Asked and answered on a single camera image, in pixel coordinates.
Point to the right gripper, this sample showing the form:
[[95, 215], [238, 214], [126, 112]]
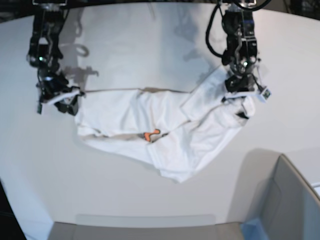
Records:
[[54, 90]]

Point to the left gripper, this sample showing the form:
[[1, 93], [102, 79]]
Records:
[[242, 87]]

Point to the white printed t-shirt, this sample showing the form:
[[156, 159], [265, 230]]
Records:
[[178, 133]]

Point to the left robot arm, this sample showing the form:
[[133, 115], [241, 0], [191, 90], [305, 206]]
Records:
[[240, 56]]

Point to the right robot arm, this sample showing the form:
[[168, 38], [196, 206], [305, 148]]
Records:
[[44, 55]]

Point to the grey cardboard box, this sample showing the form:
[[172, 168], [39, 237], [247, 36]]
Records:
[[287, 207]]

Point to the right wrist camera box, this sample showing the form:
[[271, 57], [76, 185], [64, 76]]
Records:
[[39, 108]]

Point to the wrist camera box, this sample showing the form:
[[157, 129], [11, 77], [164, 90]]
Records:
[[39, 108], [264, 94]]

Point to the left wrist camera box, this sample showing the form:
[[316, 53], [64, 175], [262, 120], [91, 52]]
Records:
[[264, 94]]

